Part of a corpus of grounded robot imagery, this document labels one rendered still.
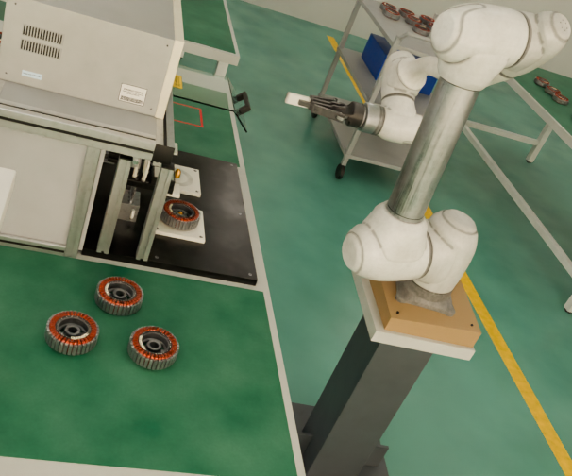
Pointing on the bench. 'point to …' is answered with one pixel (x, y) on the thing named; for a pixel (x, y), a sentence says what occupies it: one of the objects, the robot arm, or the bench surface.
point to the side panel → (39, 186)
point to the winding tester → (95, 50)
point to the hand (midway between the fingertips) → (297, 99)
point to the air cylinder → (129, 206)
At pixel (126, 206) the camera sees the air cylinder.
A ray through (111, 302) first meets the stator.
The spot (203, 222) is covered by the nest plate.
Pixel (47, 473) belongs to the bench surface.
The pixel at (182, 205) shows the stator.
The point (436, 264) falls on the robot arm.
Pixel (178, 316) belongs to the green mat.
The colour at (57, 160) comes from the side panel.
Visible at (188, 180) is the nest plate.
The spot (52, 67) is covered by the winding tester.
